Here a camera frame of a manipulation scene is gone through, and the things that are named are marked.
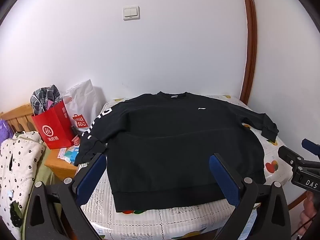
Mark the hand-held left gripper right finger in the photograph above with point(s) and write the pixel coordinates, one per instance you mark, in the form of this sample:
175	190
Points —
225	180

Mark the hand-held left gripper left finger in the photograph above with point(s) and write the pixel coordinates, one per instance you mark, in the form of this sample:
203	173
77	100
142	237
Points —
92	177

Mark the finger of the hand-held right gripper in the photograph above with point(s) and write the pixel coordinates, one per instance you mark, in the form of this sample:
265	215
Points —
290	155
311	146

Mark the black sweatshirt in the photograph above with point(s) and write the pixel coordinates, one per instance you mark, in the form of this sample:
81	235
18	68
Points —
162	142

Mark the person's right hand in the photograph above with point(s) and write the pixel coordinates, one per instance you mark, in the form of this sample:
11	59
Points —
311	212

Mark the blue packets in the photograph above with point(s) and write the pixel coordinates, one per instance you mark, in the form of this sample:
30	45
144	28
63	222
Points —
68	155

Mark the wooden nightstand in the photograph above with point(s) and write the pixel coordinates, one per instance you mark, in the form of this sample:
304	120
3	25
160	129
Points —
60	168

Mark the fruit print tablecloth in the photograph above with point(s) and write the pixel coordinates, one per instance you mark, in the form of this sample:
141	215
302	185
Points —
187	226

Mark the red paper bag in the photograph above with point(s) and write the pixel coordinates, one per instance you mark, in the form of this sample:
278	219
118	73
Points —
53	127

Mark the flower print quilt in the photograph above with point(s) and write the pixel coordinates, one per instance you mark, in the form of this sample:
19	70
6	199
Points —
17	170

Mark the white plastic bag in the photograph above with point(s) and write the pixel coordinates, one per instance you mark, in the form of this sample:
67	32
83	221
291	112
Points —
81	100

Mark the plaid cloth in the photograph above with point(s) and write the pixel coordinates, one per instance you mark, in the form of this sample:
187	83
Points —
45	98

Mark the wooden headboard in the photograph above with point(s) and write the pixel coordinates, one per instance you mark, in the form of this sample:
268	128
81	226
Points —
17	117

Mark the purple cloth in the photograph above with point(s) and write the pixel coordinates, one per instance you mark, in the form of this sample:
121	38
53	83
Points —
5	130

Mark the wooden door frame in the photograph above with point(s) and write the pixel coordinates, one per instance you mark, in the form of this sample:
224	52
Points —
251	42

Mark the white light switch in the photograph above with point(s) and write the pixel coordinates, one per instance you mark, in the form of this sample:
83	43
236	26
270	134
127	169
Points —
131	13

